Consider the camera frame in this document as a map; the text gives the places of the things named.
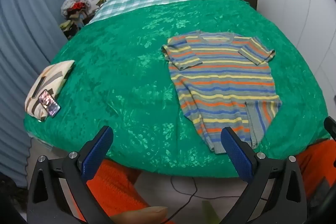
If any person's left hand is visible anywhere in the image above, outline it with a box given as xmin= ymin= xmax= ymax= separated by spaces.
xmin=109 ymin=206 xmax=168 ymax=224

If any grey blue curtain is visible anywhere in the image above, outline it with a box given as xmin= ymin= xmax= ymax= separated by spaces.
xmin=0 ymin=0 xmax=71 ymax=188

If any green floral blanket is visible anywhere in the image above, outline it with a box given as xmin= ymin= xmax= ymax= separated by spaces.
xmin=23 ymin=0 xmax=331 ymax=178

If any smartphone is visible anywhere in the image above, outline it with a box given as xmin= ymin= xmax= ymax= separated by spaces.
xmin=38 ymin=90 xmax=61 ymax=118

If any cream brown patterned pillow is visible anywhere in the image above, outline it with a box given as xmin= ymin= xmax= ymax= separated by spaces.
xmin=25 ymin=60 xmax=75 ymax=119

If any black cable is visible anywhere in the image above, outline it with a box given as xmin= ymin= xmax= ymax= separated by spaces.
xmin=163 ymin=175 xmax=268 ymax=224

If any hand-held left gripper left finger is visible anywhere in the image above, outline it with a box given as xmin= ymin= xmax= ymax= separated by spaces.
xmin=27 ymin=125 xmax=116 ymax=224

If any pile of clothes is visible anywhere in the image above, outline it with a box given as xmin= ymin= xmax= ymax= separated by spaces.
xmin=59 ymin=0 xmax=92 ymax=41

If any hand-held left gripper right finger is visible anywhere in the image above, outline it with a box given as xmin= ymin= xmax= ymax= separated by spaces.
xmin=220 ymin=126 xmax=307 ymax=224

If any striped knit sweater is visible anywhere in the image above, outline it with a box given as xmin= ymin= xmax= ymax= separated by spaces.
xmin=161 ymin=30 xmax=282 ymax=155

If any white wardrobe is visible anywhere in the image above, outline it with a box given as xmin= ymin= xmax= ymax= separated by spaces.
xmin=255 ymin=0 xmax=336 ymax=98

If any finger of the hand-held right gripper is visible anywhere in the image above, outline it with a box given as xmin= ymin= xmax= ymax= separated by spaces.
xmin=324 ymin=116 xmax=336 ymax=141

